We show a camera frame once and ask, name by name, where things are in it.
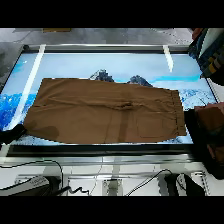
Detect brown pants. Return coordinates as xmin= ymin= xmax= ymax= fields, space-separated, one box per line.
xmin=23 ymin=77 xmax=188 ymax=145

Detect black garment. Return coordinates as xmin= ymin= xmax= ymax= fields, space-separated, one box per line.
xmin=184 ymin=109 xmax=224 ymax=181

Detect heap of clothes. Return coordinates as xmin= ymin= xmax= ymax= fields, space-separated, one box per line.
xmin=187 ymin=27 xmax=224 ymax=86

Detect black cable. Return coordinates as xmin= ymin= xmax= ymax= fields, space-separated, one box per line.
xmin=0 ymin=159 xmax=91 ymax=197
xmin=125 ymin=168 xmax=188 ymax=197

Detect red-brown garment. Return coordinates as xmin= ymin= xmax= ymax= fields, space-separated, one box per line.
xmin=194 ymin=102 xmax=224 ymax=158

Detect red garment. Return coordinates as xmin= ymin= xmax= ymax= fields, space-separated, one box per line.
xmin=191 ymin=27 xmax=205 ymax=40

